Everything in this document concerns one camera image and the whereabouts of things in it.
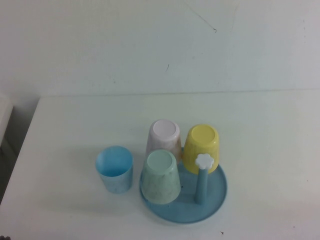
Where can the pale pink plastic cup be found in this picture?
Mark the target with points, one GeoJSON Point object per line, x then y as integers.
{"type": "Point", "coordinates": [163, 137]}

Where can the yellow plastic cup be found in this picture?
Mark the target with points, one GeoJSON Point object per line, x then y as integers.
{"type": "Point", "coordinates": [200, 142]}

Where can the light blue plastic cup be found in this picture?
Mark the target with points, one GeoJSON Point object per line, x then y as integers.
{"type": "Point", "coordinates": [115, 175]}

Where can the blue round cup stand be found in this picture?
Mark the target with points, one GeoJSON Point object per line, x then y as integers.
{"type": "Point", "coordinates": [212, 200]}

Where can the mint green plastic cup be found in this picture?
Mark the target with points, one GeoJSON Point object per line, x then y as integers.
{"type": "Point", "coordinates": [160, 182]}

